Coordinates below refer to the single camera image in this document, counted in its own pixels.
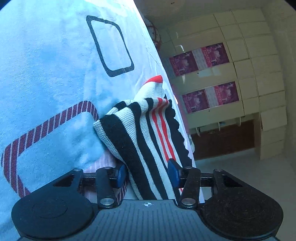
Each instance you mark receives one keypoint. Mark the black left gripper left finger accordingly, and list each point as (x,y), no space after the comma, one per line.
(67,205)

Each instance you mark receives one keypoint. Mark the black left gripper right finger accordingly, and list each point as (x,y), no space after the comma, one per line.
(228,206)

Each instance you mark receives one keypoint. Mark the striped knit sweater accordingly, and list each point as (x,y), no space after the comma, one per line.
(144,134)

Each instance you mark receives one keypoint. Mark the brown wooden door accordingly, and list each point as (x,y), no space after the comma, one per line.
(224,141)

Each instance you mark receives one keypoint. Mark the lower right pink poster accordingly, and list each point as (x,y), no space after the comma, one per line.
(195,101)

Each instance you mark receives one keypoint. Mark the pink poster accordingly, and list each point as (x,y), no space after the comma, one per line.
(214,55)
(226,93)
(183,63)
(195,101)

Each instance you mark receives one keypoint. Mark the upper right pink poster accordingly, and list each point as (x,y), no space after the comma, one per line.
(226,93)

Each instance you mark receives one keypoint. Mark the patterned light blue bedsheet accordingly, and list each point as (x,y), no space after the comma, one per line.
(64,65)

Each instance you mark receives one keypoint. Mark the lower left pink poster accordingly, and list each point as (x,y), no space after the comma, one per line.
(183,63)

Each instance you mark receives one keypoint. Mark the upper left pink poster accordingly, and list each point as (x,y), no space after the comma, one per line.
(214,55)

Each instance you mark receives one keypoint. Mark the far patterned pillow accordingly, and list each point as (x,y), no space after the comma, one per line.
(154,34)

